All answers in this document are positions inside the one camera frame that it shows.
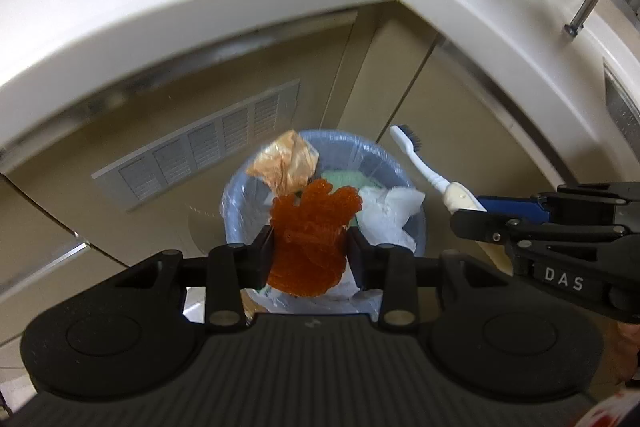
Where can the beige kitchen cabinet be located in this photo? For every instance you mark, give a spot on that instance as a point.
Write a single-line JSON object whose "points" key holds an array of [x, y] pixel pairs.
{"points": [[400, 97]]}

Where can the person's red patterned clothing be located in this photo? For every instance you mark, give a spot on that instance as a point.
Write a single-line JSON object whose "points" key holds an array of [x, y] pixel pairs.
{"points": [[617, 409]]}

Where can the blue waste bin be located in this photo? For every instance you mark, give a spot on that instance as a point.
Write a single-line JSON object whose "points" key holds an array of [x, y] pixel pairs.
{"points": [[235, 212]]}

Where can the orange snack packet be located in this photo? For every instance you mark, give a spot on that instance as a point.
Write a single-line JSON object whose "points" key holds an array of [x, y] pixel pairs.
{"points": [[280, 162]]}

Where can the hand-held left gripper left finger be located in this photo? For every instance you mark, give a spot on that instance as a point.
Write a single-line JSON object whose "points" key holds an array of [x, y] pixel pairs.
{"points": [[266, 257]]}

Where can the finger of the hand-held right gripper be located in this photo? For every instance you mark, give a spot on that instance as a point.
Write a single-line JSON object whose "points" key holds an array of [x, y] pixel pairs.
{"points": [[480, 227], [510, 207]]}

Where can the person's right hand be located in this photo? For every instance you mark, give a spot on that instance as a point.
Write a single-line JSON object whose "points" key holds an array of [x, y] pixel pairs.
{"points": [[629, 352]]}

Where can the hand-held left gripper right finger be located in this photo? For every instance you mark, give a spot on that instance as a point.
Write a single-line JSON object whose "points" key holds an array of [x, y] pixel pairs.
{"points": [[356, 257]]}

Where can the steel sink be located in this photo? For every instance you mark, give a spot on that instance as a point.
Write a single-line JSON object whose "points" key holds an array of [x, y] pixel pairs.
{"points": [[622, 107]]}

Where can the cabinet vent grille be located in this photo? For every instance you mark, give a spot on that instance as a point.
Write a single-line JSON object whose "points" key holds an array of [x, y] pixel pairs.
{"points": [[200, 147]]}

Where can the crumpled white tissue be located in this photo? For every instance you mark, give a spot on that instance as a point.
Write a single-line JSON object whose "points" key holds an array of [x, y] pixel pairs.
{"points": [[390, 212]]}

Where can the light green microfiber cloth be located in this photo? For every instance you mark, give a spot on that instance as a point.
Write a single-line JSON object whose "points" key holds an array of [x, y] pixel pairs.
{"points": [[345, 179]]}

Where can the orange foam net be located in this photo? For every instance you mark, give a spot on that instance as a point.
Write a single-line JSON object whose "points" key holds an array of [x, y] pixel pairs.
{"points": [[310, 237]]}

